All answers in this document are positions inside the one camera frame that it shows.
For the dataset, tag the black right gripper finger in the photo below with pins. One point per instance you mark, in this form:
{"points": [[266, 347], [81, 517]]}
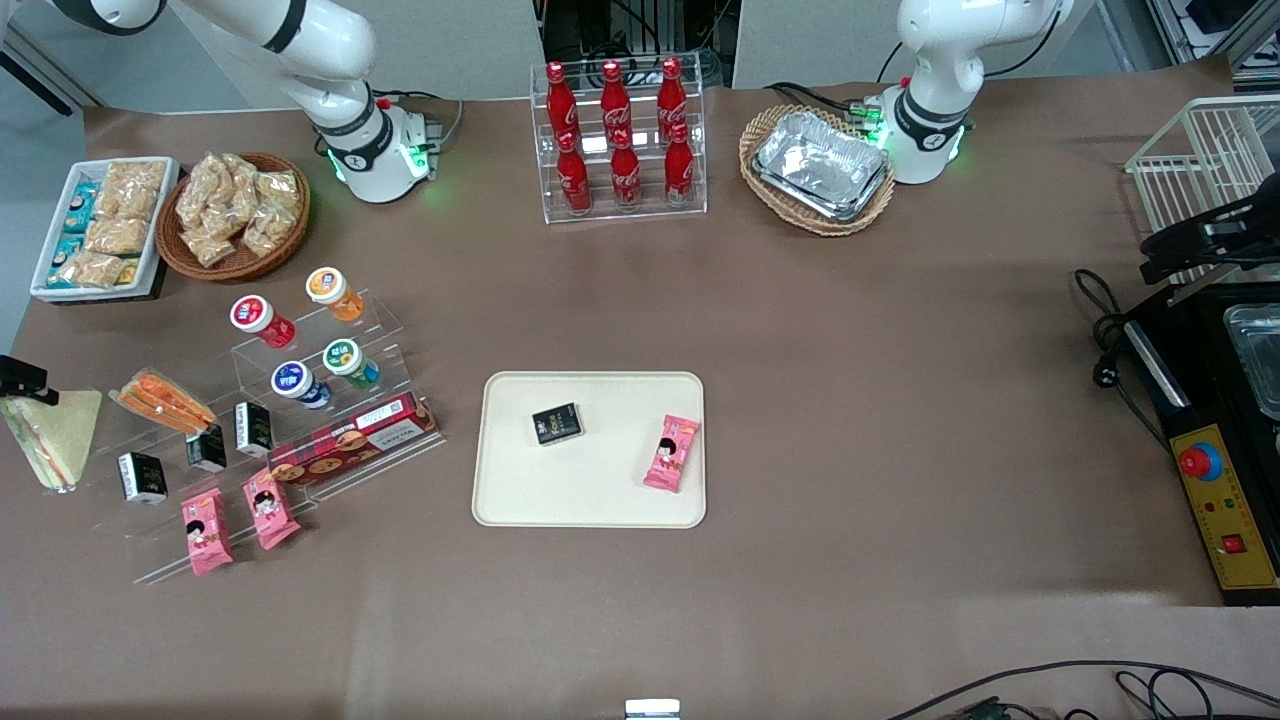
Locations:
{"points": [[22, 375]]}

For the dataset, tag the triangle sandwich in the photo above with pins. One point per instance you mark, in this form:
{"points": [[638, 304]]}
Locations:
{"points": [[165, 400], [60, 435]]}

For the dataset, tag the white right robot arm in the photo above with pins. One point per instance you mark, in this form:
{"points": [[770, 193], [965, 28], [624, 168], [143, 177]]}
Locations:
{"points": [[340, 130]]}

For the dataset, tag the white rectangular snack tray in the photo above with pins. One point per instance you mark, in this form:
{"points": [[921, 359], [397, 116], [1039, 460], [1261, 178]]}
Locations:
{"points": [[160, 230]]}

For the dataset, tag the beige plastic tray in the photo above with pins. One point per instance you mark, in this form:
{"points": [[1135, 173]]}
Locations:
{"points": [[600, 480]]}

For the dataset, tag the aluminium foil tray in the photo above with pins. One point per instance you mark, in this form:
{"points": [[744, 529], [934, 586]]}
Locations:
{"points": [[820, 155], [870, 200]]}

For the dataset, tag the teal snack packet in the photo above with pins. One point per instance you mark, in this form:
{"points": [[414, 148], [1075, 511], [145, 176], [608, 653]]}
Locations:
{"points": [[65, 255], [80, 210]]}

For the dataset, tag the clear bag of rice crisps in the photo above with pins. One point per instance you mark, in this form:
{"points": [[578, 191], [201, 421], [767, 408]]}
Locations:
{"points": [[95, 268], [118, 237], [135, 190]]}

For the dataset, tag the yellow snack packet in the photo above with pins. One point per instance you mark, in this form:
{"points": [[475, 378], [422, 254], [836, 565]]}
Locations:
{"points": [[128, 272]]}

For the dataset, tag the small black snack box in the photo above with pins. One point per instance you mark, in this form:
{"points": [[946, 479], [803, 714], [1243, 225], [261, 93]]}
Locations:
{"points": [[557, 424], [143, 478], [254, 430], [207, 450]]}

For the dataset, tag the large clear acrylic stepped shelf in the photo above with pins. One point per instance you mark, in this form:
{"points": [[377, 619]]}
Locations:
{"points": [[150, 545]]}

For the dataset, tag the clear bag of crackers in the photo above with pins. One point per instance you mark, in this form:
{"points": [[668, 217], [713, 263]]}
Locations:
{"points": [[265, 230], [278, 190], [200, 190], [238, 175], [210, 245]]}

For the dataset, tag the pink snack packet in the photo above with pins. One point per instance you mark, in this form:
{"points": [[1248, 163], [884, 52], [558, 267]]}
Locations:
{"points": [[207, 532], [270, 508], [672, 455]]}

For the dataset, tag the red cap small bottle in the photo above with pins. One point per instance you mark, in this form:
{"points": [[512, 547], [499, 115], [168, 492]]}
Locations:
{"points": [[258, 318]]}

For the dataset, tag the blue cap small bottle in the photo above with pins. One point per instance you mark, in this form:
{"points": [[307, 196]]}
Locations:
{"points": [[297, 383]]}

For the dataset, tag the brown wicker basket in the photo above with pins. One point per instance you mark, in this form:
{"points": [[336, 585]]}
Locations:
{"points": [[290, 235]]}

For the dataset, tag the orange cap small bottle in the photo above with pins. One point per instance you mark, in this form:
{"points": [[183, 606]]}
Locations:
{"points": [[332, 290]]}

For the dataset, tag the green cap small bottle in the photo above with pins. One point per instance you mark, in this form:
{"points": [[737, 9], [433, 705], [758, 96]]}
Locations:
{"points": [[348, 362]]}

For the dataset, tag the red cookie box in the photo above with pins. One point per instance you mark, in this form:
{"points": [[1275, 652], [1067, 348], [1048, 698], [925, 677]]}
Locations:
{"points": [[350, 440]]}

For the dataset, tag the clear acrylic bottle rack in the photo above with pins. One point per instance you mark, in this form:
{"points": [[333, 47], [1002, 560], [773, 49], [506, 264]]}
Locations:
{"points": [[540, 200]]}

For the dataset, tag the red cola bottle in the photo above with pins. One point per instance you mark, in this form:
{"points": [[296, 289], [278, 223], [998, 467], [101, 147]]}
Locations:
{"points": [[671, 100], [679, 172], [574, 180], [626, 178], [615, 105], [560, 105]]}

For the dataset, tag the black equipment rack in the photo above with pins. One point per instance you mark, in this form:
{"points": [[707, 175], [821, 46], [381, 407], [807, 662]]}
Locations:
{"points": [[640, 30]]}

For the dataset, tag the small white device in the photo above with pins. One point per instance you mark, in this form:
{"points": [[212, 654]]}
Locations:
{"points": [[652, 710]]}

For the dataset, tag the light wicker basket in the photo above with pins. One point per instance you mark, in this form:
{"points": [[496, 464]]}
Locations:
{"points": [[760, 130]]}

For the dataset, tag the black machine with yellow panel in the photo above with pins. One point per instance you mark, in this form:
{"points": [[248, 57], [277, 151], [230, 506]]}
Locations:
{"points": [[1200, 390]]}

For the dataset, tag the red emergency stop button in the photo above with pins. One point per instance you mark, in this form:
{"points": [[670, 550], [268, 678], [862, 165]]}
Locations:
{"points": [[1198, 461]]}

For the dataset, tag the black clamp fixture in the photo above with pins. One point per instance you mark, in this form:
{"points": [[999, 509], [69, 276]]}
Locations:
{"points": [[1200, 240]]}

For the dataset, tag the steel pan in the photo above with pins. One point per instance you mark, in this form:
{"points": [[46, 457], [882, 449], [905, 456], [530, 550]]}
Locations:
{"points": [[1260, 360]]}

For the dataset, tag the dark metal frame bar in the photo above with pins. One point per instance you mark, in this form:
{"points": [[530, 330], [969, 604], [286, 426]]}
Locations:
{"points": [[35, 80]]}

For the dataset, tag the aluminium frame structure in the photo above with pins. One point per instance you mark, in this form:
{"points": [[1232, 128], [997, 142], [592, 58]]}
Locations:
{"points": [[1210, 30]]}

